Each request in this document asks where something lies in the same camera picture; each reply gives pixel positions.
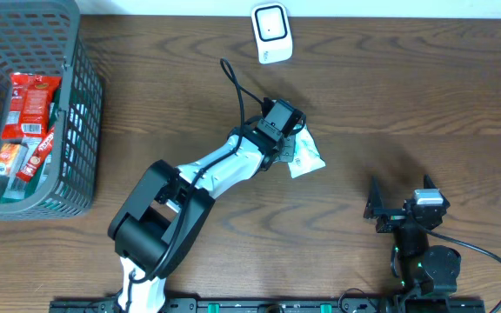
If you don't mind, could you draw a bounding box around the mint green snack packet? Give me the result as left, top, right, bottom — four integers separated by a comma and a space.
288, 126, 326, 178

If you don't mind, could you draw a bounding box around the red stick packet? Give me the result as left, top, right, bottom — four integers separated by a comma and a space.
16, 126, 55, 183

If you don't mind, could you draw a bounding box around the orange white small packet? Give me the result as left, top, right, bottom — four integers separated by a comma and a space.
0, 143, 28, 177

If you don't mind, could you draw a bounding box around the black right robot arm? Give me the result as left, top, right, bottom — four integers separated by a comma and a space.
364, 176, 461, 296

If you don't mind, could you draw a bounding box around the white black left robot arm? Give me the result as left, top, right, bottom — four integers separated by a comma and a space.
107, 99, 306, 312

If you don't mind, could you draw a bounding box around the white barcode scanner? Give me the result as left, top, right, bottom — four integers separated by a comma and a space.
250, 3, 293, 64

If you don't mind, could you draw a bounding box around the grey plastic mesh basket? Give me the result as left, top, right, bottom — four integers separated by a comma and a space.
0, 0, 104, 221

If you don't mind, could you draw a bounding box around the red snack bag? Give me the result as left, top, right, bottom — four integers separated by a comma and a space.
1, 73, 62, 140

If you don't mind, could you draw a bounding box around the green white flat packet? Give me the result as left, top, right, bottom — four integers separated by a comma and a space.
1, 103, 57, 203

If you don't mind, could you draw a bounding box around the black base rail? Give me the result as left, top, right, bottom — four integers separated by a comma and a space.
49, 296, 485, 313

